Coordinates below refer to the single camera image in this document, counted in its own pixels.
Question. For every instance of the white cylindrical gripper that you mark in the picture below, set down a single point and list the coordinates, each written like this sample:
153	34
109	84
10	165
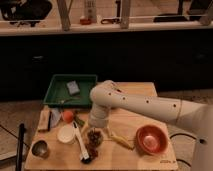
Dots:
99	118

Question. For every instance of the dark grape bunch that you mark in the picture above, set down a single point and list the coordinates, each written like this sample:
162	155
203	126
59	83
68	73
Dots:
92	151

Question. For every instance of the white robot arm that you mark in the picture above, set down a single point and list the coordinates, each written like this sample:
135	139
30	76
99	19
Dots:
190	116

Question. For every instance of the small metal cup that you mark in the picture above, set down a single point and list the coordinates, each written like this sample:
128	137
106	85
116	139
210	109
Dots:
40	149

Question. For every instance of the green vegetable piece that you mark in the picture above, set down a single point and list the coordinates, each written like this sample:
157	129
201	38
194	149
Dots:
79	121

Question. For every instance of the yellow banana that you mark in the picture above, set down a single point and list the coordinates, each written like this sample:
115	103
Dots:
121	140

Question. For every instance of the orange round fruit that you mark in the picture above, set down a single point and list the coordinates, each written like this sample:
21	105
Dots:
68	116

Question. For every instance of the white round lid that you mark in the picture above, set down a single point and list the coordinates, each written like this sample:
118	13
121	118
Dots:
66	134

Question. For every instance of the white plastic bag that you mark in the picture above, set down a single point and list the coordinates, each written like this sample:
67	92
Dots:
55	117

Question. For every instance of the grey blue sponge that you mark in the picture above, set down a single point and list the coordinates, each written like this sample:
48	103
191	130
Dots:
73	88

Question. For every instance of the green plastic tray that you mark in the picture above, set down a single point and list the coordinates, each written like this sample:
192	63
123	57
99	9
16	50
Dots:
58	94

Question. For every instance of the wooden block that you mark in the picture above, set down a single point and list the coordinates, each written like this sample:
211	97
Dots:
44	121

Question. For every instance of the red plastic bowl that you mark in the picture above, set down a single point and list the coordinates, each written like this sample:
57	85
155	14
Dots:
151	140

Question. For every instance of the black pole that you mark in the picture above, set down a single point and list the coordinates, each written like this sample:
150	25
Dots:
20	144

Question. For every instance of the red small object on shelf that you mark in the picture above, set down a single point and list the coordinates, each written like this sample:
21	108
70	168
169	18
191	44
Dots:
84	21

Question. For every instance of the white handled knife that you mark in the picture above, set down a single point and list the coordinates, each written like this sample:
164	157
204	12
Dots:
84	157

